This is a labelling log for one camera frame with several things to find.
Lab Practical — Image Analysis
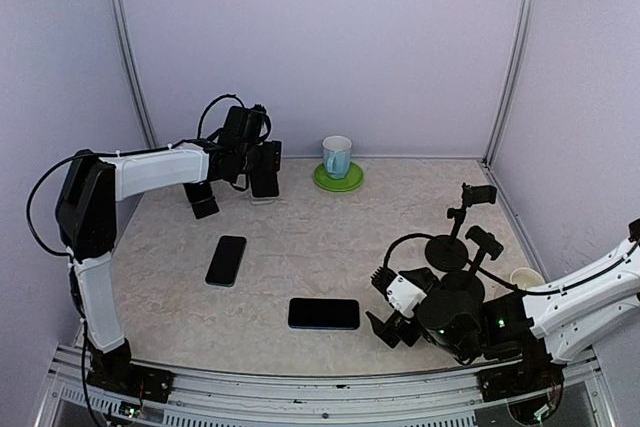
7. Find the black folding phone stand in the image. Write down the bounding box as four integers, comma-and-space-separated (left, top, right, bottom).
191, 197, 219, 219

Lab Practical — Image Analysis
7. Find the teal phone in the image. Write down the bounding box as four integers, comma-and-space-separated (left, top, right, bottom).
205, 235, 247, 287

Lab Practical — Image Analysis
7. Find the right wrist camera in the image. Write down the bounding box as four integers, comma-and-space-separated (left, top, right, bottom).
371, 266, 404, 300

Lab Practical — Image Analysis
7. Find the cream ceramic mug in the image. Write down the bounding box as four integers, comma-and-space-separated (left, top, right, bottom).
509, 267, 545, 290

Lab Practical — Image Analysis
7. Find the front aluminium rail frame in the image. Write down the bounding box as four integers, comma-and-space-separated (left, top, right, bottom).
27, 346, 620, 426

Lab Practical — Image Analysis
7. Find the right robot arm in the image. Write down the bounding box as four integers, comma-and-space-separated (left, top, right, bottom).
369, 222, 639, 391

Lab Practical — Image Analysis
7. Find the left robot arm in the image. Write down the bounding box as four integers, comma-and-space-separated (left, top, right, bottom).
54, 95, 282, 392

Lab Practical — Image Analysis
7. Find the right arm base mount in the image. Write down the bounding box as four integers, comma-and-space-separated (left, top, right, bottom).
478, 347, 565, 402

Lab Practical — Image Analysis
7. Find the black phone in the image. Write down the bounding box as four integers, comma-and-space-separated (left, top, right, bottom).
249, 171, 279, 199
183, 181, 214, 205

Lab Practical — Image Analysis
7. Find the centre bottom blue phone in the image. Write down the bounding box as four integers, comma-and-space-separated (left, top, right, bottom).
287, 298, 360, 330

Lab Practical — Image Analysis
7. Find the green saucer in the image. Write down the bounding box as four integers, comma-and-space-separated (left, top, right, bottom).
313, 162, 364, 193

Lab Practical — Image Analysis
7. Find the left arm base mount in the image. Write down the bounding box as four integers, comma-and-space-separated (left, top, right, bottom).
88, 339, 175, 404

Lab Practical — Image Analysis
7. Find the left aluminium corner post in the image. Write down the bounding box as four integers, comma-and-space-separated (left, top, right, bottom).
109, 0, 158, 148

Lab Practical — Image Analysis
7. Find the aluminium corner post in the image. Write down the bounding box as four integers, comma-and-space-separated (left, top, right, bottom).
483, 0, 535, 169
109, 0, 158, 148

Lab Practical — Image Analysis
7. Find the light blue mug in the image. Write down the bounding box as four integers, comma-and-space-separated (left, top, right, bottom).
322, 135, 352, 179

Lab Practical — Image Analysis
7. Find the black pole stand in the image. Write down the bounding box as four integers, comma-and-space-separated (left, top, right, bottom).
424, 183, 497, 273
441, 225, 504, 303

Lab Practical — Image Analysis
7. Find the right aluminium corner post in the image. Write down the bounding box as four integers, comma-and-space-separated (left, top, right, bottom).
483, 0, 535, 169

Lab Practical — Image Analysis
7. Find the white folding phone stand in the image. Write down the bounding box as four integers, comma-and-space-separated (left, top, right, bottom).
249, 194, 279, 206

